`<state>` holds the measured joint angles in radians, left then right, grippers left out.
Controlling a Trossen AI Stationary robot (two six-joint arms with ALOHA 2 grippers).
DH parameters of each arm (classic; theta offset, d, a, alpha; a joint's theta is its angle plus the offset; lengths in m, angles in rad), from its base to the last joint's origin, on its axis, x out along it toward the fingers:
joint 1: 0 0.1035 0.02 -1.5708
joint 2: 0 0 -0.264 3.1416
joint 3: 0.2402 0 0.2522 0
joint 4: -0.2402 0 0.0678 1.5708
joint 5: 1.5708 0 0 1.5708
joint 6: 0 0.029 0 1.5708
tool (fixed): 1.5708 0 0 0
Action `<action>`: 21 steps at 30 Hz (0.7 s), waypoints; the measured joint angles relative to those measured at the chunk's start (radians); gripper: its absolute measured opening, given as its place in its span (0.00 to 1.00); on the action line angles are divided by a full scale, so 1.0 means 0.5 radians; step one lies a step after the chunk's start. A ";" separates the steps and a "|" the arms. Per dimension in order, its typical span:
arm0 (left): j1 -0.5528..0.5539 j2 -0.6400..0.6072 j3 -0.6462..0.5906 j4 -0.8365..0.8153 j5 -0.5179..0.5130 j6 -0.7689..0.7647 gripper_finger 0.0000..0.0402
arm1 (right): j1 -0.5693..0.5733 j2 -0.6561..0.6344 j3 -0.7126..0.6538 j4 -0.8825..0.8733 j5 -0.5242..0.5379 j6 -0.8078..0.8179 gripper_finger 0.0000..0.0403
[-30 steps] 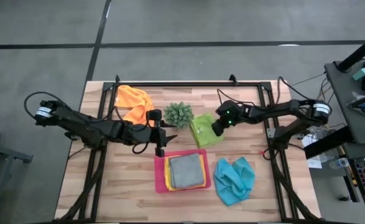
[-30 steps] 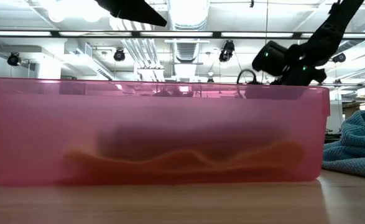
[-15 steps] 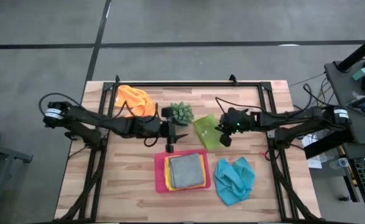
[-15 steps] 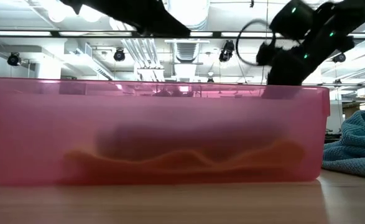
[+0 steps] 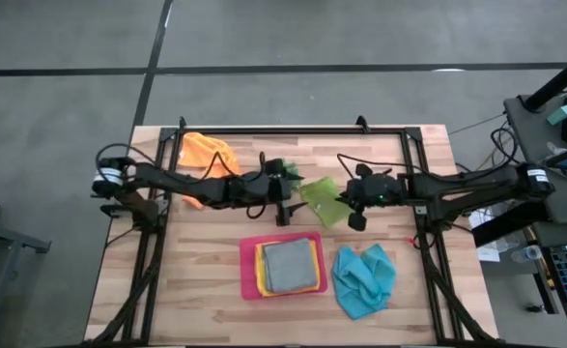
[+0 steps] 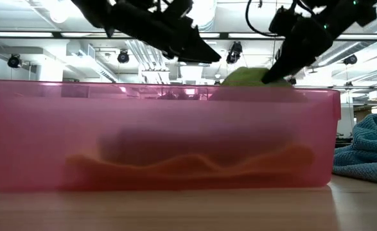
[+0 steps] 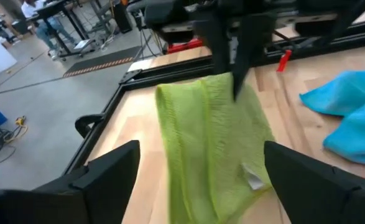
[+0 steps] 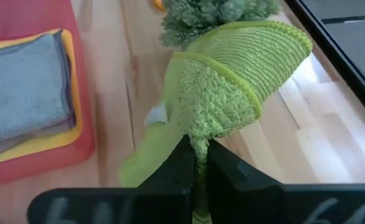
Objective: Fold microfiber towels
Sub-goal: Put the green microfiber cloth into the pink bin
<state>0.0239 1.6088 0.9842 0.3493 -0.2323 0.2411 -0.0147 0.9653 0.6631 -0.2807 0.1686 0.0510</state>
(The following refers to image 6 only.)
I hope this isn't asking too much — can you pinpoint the yellow microfiber towel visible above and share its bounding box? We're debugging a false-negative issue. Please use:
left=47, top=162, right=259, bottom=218
left=62, top=143, right=316, bottom=191

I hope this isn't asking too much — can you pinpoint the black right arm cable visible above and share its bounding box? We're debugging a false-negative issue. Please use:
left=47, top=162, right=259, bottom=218
left=245, top=0, right=277, bottom=38

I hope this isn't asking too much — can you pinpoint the pink translucent plastic bin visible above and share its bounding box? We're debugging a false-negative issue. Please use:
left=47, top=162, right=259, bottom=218
left=0, top=80, right=342, bottom=193

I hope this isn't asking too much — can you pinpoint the black ceiling light rail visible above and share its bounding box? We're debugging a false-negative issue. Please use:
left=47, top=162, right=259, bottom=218
left=0, top=31, right=377, bottom=42

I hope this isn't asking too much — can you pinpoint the grey microfiber towel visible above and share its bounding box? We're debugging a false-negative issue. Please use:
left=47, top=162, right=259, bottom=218
left=97, top=125, right=292, bottom=167

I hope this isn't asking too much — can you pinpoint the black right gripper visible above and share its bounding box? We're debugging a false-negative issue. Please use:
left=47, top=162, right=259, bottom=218
left=261, top=19, right=334, bottom=85

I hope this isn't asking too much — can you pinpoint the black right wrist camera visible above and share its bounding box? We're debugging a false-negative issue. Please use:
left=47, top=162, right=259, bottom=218
left=268, top=6, right=304, bottom=37

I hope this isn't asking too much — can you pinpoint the white ceiling air duct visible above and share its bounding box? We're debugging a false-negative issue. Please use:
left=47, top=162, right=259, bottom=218
left=173, top=0, right=218, bottom=83

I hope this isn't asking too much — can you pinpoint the blue microfiber towel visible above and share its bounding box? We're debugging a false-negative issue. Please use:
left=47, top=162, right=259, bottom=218
left=332, top=114, right=377, bottom=186

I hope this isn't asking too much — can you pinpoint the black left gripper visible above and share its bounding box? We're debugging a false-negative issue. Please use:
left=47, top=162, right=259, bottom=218
left=109, top=0, right=223, bottom=64

